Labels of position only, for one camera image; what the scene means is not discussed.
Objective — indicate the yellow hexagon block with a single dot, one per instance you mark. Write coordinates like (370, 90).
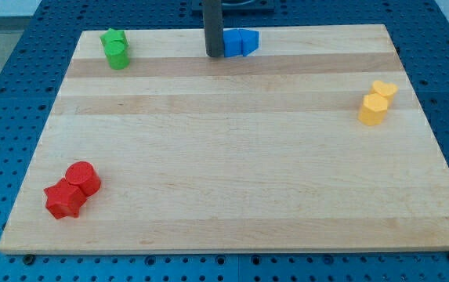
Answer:
(373, 109)

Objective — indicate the light wooden board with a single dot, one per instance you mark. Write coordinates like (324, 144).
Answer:
(263, 153)

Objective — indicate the blue cube block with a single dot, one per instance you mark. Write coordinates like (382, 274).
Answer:
(232, 43)

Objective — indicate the blue triangular prism block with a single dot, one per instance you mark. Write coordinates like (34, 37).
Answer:
(249, 41)

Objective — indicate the green cylinder block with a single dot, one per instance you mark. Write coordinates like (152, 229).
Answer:
(116, 54)

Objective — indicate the red cylinder block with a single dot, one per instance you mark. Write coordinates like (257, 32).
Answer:
(83, 175)

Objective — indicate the green star block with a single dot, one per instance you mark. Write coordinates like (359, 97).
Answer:
(114, 35)

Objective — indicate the red star block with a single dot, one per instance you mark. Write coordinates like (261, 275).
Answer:
(64, 199)

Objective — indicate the yellow heart block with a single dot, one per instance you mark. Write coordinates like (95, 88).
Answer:
(384, 89)

